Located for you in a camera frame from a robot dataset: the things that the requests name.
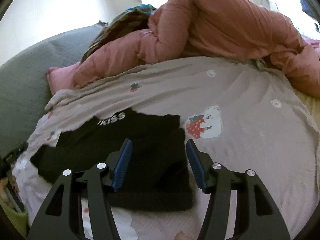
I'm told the person's left hand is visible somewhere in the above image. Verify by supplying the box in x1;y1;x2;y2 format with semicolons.
0;176;19;209

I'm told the person's right hand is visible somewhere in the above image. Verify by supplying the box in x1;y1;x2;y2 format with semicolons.
174;231;198;240

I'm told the dark multicolour striped cloth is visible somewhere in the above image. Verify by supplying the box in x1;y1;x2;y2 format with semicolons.
81;4;157;62

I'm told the pink ruffled pillow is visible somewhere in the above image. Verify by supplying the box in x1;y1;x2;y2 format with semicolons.
46;62;80;95

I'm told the pink puffy duvet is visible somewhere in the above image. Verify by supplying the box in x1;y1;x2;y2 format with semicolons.
71;0;319;97

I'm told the pink strawberry print bedsheet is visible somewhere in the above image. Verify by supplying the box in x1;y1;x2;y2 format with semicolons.
14;57;319;237

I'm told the black sweater with orange cuffs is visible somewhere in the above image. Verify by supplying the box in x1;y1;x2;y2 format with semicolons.
30;108;193;211

